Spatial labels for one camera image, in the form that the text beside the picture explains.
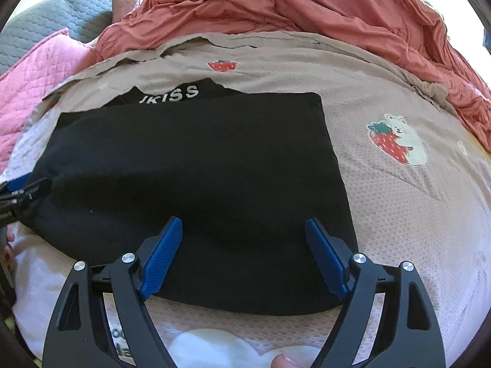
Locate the pale printed waffle blanket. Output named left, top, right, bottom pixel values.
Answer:
left=0, top=31, right=491, bottom=368

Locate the grey quilted pillow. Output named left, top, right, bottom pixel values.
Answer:
left=0, top=0, right=154, bottom=74

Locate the pink plush cushion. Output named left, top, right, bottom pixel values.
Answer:
left=111, top=0, right=148, bottom=24

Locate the black small garment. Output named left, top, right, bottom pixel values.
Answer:
left=23, top=78, right=359, bottom=317

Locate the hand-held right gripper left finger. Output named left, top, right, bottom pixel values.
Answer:
left=42, top=216, right=184, bottom=368

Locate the person's right hand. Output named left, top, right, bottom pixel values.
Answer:
left=270, top=354, right=303, bottom=368

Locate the coral red duvet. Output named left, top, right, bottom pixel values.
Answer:
left=92, top=0, right=491, bottom=146

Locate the pink quilted pillow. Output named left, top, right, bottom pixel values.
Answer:
left=0, top=29, right=102, bottom=173

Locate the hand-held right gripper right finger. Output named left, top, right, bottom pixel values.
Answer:
left=304, top=217, right=447, bottom=368

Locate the person's left hand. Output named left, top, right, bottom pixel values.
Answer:
left=0, top=227, right=18, bottom=277

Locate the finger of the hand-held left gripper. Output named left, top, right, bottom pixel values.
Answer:
left=0, top=191, right=47, bottom=225
left=0, top=175, right=53, bottom=197

